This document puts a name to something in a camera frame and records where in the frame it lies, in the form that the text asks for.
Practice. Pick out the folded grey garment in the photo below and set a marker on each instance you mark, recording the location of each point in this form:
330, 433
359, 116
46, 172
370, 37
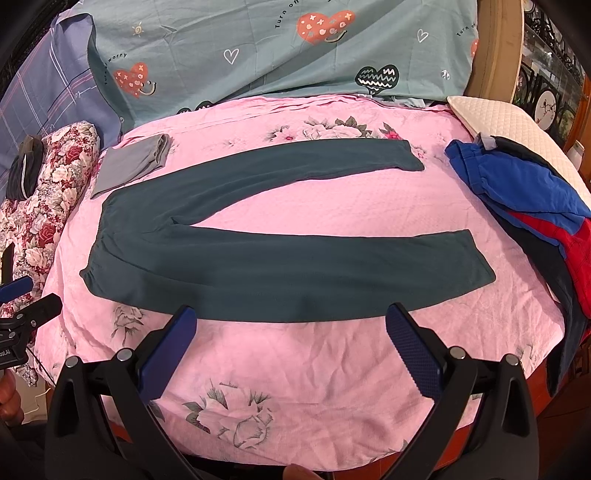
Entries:
129, 163

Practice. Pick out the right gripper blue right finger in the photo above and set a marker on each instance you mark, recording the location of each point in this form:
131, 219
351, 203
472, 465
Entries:
503, 442

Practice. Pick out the red floral quilt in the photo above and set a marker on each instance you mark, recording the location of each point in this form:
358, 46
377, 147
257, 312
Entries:
34, 226

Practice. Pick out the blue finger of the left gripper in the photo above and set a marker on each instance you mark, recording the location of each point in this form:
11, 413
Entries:
15, 289
39, 312

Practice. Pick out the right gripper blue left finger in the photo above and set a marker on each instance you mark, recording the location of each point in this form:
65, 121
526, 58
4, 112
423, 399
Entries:
100, 425

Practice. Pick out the blue red jacket pile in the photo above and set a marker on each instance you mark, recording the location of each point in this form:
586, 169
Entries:
545, 215

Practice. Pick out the person left hand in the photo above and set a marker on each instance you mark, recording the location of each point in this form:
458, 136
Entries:
10, 401

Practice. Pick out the teal heart print duvet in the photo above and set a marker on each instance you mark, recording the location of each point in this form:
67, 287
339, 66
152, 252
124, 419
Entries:
151, 59

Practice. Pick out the wooden headboard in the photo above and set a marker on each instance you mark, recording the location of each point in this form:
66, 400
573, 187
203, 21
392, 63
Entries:
498, 57

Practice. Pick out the dark teal pants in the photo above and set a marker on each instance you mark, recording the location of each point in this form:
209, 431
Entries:
153, 252

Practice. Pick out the display shelf with ornaments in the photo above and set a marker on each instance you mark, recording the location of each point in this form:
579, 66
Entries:
552, 86

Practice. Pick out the cream textured pillow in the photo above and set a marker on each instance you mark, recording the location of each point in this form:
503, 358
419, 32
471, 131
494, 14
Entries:
503, 119

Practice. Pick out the black garment on quilt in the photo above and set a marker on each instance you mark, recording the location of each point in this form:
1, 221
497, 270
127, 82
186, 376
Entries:
25, 169

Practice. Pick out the blue plaid pillow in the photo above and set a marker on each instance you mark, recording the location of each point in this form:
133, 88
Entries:
53, 88

